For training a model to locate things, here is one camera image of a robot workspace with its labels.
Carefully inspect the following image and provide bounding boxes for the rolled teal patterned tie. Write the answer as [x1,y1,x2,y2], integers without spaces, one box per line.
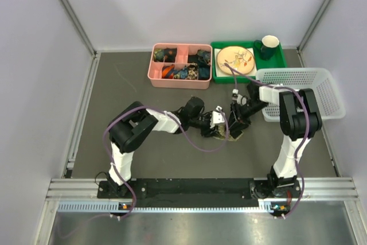
[188,50,211,67]

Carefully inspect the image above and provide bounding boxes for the pink divided storage box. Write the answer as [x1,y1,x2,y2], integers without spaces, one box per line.
[147,43,213,90]

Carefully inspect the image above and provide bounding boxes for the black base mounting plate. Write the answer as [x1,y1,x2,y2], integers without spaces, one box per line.
[97,178,301,214]

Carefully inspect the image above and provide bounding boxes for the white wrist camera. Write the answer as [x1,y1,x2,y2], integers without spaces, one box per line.
[210,106,227,129]
[232,88,247,106]

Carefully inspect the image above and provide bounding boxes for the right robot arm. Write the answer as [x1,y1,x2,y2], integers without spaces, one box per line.
[228,83,322,199]

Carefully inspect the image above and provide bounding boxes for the green plastic tray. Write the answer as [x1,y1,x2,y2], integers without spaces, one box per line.
[211,41,287,84]

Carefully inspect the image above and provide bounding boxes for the white perforated plastic basket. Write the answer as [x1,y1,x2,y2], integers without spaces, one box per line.
[256,68,346,121]

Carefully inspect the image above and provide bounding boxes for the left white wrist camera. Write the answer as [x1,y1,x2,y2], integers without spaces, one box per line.
[210,106,227,129]

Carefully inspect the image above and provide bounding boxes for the rolled orange blue tie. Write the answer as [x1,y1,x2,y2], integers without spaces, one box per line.
[161,64,179,79]

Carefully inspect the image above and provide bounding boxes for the dark green mug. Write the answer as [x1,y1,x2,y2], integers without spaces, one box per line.
[253,35,280,60]

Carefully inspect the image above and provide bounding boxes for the rolled dark paisley tie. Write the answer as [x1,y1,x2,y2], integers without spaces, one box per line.
[173,66,210,80]

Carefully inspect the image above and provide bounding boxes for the grey slotted cable duct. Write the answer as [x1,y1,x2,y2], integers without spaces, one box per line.
[57,201,275,213]

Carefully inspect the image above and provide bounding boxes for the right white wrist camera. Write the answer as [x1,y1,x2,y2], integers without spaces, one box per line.
[232,88,247,106]

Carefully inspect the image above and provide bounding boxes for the purple cable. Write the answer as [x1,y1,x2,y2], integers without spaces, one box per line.
[223,61,312,219]
[103,104,230,217]

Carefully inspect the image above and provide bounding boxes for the olive green patterned tie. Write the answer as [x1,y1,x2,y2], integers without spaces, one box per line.
[213,125,243,142]

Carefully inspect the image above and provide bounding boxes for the aluminium frame rail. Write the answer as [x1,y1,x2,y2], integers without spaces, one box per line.
[46,177,359,201]

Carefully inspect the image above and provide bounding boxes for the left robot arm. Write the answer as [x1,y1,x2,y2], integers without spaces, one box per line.
[103,97,227,198]

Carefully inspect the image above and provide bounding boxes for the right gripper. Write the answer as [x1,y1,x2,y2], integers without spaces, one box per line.
[225,100,269,133]

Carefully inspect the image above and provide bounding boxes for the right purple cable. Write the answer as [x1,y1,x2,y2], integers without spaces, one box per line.
[223,61,312,219]

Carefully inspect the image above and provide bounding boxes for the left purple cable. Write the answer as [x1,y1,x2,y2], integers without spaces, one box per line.
[103,104,230,217]

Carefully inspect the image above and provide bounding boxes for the rolled dark floral tie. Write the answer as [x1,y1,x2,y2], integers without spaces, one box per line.
[153,48,177,63]

